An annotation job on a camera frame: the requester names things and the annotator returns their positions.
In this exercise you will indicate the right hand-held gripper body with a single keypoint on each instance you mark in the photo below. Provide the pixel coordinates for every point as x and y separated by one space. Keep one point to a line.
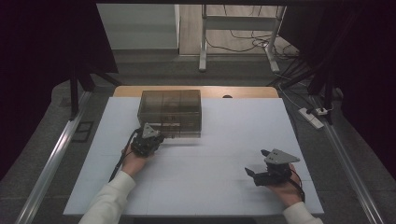
274 177

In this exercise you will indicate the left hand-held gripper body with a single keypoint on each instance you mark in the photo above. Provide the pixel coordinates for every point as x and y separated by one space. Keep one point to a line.
146 143

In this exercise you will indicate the smoky transparent drawer box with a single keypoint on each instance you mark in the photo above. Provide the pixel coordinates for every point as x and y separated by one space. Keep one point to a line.
169 102

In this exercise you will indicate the person's right hand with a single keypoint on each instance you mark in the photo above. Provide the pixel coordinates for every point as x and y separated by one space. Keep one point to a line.
289 193

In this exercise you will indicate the person's left hand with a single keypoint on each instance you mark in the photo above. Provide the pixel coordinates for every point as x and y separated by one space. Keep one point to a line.
134 165

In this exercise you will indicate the white table board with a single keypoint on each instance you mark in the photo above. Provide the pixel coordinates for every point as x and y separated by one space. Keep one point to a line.
218 174

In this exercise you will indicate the white power strip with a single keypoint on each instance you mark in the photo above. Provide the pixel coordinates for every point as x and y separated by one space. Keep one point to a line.
310 118

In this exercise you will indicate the white plug adapter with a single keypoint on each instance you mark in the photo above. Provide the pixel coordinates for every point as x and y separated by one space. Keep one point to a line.
322 111

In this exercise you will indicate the wooden table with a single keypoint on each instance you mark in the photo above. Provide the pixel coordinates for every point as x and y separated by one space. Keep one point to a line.
218 91

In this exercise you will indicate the black metal stand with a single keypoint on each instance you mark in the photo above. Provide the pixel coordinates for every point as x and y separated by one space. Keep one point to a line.
328 93
74 93

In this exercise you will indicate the white cabinet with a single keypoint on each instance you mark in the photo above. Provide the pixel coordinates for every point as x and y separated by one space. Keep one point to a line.
137 28

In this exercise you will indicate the dark curtain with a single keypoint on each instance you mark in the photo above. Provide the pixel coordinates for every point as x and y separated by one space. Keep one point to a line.
364 62
37 62

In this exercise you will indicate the black rectangular floor frame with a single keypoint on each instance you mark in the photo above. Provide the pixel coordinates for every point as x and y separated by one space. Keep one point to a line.
83 131

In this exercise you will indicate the aluminium rail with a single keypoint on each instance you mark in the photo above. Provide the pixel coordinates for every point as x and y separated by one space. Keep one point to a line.
53 161
348 161

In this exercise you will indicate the white metal desk frame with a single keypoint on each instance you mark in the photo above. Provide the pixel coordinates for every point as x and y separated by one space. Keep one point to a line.
203 46

